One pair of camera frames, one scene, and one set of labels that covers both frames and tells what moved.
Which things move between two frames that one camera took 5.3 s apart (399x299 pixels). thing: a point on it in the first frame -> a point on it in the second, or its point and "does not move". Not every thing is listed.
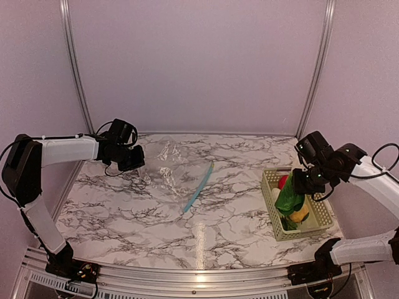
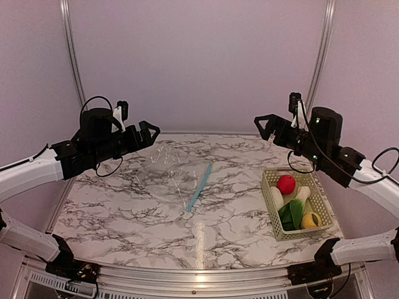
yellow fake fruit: x=299 y=216 -> x=308 y=222
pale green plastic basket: x=319 y=216 does not move
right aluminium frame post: x=327 y=28 does not move
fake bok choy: x=288 y=200 -> x=297 y=206
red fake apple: x=282 y=180 does not move
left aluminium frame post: x=78 y=74 does not move
